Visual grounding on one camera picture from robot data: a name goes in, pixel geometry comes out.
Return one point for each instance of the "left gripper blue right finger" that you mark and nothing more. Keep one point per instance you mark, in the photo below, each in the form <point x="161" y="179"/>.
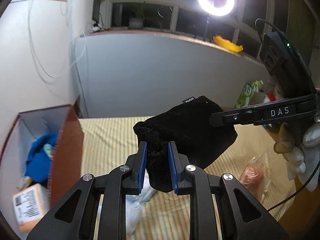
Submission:
<point x="177" y="163"/>

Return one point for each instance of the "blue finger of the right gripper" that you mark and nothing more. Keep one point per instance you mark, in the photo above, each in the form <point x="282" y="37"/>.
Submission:
<point x="218" y="119"/>

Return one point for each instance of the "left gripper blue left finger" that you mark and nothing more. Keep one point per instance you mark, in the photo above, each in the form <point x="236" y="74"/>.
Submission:
<point x="137" y="163"/>

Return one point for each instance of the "black fabric pouch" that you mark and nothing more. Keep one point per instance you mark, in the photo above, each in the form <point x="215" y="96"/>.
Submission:
<point x="188" y="126"/>

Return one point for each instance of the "white foil sachet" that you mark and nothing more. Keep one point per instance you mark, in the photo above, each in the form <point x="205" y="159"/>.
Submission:
<point x="135" y="204"/>

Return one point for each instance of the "pink plastic bag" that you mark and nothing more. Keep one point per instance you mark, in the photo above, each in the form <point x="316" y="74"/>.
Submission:
<point x="256" y="177"/>

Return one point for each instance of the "fruit pattern cream tube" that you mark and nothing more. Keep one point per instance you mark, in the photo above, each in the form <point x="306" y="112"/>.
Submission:
<point x="49" y="150"/>

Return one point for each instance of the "blue towel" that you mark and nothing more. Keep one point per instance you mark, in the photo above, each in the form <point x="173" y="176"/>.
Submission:
<point x="38" y="164"/>

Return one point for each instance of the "orange tissue pack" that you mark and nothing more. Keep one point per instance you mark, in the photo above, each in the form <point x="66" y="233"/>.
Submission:
<point x="30" y="205"/>

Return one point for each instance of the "white gloved right hand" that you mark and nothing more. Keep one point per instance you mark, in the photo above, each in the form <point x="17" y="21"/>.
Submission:
<point x="301" y="160"/>

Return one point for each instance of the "green white carton box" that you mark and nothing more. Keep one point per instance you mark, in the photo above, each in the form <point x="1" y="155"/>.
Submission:
<point x="247" y="93"/>

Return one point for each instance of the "striped yellow table cloth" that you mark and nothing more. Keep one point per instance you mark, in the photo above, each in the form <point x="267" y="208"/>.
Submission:
<point x="109" y="141"/>

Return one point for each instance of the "red cardboard box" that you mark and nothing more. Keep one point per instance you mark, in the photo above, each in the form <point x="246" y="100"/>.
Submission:
<point x="65" y="168"/>

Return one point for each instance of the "yellow fruit bowl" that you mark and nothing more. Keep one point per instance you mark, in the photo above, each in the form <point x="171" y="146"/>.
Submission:
<point x="230" y="46"/>

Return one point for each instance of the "potted plant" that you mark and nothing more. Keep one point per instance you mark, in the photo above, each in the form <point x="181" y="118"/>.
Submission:
<point x="137" y="17"/>

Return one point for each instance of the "white power strip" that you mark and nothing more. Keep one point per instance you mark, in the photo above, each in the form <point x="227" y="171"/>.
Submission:
<point x="96" y="27"/>

